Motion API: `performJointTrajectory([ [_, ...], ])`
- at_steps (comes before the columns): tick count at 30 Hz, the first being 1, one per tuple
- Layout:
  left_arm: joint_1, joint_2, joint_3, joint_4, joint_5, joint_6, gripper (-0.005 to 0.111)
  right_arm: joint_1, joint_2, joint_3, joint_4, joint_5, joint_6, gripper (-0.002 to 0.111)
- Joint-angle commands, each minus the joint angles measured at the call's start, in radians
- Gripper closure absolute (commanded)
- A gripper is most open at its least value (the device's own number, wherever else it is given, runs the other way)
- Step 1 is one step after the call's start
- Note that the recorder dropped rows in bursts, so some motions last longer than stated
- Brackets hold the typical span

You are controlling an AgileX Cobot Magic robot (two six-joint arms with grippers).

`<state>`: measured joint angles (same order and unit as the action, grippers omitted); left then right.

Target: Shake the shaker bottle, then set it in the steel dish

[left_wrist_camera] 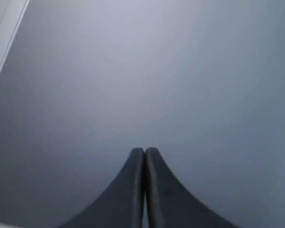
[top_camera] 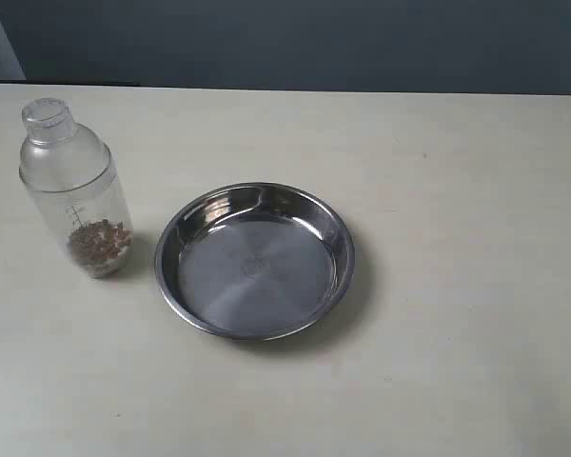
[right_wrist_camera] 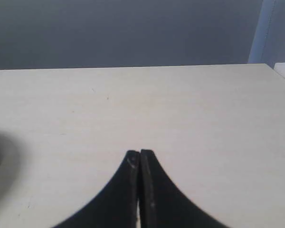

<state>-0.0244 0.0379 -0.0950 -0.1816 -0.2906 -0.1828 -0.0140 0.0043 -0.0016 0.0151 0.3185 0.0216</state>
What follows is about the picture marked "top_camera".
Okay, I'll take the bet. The clear plastic shaker bottle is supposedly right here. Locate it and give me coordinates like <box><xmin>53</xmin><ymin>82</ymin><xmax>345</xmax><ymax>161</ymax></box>
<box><xmin>19</xmin><ymin>98</ymin><xmax>133</xmax><ymax>278</ymax></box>

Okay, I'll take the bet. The round stainless steel plate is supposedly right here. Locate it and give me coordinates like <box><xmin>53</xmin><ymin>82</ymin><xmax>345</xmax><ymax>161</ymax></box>
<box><xmin>153</xmin><ymin>182</ymin><xmax>356</xmax><ymax>341</ymax></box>

